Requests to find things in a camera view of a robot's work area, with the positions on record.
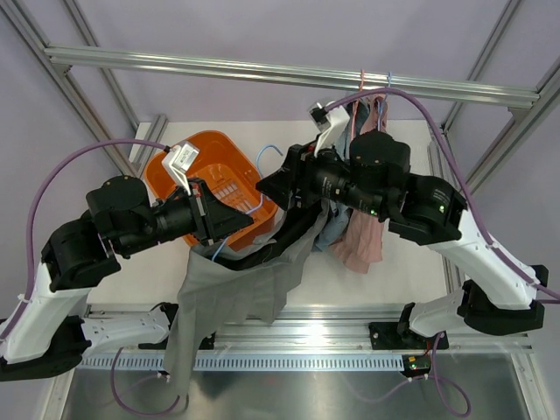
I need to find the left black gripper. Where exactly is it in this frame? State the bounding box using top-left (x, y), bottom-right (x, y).
top-left (117, 177), bottom-right (255, 257)

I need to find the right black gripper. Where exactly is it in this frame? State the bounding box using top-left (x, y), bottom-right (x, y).
top-left (255, 132), bottom-right (388, 220)

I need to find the blue wire hanger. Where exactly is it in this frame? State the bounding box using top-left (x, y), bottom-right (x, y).
top-left (377, 72), bottom-right (393, 131)
top-left (210, 144), bottom-right (284, 262)

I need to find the light blue denim skirt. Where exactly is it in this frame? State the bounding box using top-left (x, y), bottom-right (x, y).
top-left (313, 103), bottom-right (356, 252)

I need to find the grey skirt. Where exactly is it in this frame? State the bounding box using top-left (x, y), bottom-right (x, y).
top-left (164, 200), bottom-right (328, 396)

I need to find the pink skirt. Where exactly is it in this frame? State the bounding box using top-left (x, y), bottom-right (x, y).
top-left (329, 94), bottom-right (389, 275)

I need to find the pink wire hanger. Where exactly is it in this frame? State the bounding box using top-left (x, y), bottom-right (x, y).
top-left (352, 68), bottom-right (368, 128)

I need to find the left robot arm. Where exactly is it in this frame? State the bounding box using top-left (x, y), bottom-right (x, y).
top-left (1, 176), bottom-right (253, 382)

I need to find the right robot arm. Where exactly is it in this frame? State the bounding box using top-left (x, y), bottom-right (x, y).
top-left (256, 130), bottom-right (548, 349)

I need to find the orange plastic basket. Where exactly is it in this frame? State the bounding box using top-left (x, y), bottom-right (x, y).
top-left (143, 129), bottom-right (278, 252)

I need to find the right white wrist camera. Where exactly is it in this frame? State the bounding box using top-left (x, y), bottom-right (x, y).
top-left (309, 102), bottom-right (350, 158)

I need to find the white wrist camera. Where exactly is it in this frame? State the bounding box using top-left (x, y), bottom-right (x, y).
top-left (309, 102), bottom-right (350, 158)
top-left (162, 140), bottom-right (200, 196)

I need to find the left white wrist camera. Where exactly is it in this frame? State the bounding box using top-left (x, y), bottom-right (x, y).
top-left (162, 140), bottom-right (200, 196)

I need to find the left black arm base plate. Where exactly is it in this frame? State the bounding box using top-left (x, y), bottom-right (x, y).
top-left (137, 332), bottom-right (216, 350)

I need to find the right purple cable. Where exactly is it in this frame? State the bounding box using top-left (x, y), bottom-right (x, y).
top-left (323, 88), bottom-right (560, 305)

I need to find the white slotted cable duct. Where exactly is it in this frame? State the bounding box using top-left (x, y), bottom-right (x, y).
top-left (79, 352), bottom-right (404, 372)

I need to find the aluminium frame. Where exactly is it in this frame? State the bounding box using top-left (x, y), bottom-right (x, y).
top-left (0, 0), bottom-right (560, 420)

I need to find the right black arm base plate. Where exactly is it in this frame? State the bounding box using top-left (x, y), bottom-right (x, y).
top-left (368, 322), bottom-right (437, 350)

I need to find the aluminium hanging rail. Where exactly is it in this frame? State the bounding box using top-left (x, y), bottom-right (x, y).
top-left (45, 45), bottom-right (540, 109)

